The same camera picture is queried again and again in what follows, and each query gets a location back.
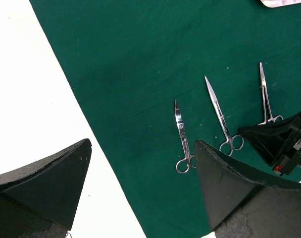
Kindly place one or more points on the silver needle holder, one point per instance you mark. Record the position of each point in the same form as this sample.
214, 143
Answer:
267, 112

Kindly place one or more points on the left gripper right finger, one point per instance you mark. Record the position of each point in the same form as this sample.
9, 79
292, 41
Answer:
244, 202

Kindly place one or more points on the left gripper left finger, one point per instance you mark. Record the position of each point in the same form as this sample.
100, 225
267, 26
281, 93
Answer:
40, 200

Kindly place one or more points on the silver surgical scissors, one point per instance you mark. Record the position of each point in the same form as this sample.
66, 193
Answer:
188, 159

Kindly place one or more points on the green surgical cloth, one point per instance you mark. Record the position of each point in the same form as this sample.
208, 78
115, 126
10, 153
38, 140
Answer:
128, 62

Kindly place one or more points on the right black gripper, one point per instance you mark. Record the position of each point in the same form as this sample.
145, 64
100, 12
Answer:
277, 143

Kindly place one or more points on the metal tray yellow liner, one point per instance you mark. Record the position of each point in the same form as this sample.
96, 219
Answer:
279, 3

